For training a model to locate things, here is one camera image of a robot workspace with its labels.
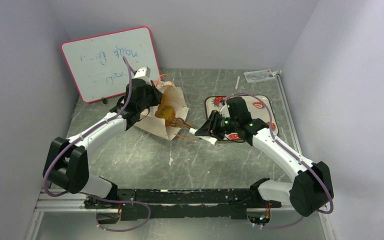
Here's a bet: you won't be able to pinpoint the strawberry print tray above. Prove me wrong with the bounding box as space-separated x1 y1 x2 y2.
204 95 279 135

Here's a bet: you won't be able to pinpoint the yellow fake bread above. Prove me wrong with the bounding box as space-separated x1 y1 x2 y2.
154 105 176 127

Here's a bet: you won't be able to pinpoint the paper bag with orange handles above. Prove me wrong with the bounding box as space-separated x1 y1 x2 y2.
134 74 198 141

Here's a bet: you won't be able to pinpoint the metal serving tongs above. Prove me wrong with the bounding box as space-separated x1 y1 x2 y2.
169 117 218 145

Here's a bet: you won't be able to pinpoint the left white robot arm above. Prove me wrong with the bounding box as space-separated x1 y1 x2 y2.
43 78 163 208

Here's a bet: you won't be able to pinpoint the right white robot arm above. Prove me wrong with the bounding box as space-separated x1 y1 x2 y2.
192 95 334 217

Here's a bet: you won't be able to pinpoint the small white stick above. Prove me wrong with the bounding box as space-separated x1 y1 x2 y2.
234 76 241 92

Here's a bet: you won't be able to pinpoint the white card on table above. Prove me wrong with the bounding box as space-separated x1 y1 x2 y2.
244 69 277 83

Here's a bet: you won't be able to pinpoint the red framed whiteboard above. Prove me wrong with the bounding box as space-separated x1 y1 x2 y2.
60 26 160 103

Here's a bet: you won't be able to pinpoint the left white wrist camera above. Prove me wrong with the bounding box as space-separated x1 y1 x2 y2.
133 66 151 85

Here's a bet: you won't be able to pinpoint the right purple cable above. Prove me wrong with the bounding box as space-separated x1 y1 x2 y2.
220 92 335 230

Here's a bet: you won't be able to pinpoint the purple cable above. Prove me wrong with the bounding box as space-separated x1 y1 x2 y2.
220 92 335 230
42 56 152 233

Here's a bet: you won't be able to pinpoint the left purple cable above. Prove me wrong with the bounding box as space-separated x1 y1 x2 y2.
42 56 152 233

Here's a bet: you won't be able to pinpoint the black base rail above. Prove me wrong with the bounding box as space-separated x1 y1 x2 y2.
84 188 282 221

